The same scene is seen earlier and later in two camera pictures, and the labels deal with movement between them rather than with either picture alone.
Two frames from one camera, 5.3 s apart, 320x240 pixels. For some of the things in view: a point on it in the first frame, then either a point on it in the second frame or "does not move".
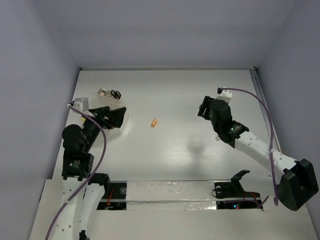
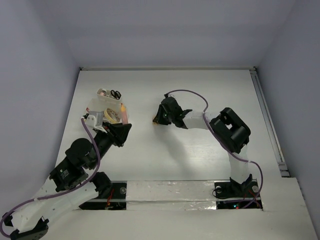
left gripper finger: (116, 116) to (121, 131)
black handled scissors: (116, 94) does not move
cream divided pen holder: (107, 98) does not move
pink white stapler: (103, 91) does not move
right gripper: (206, 103) to (159, 118)
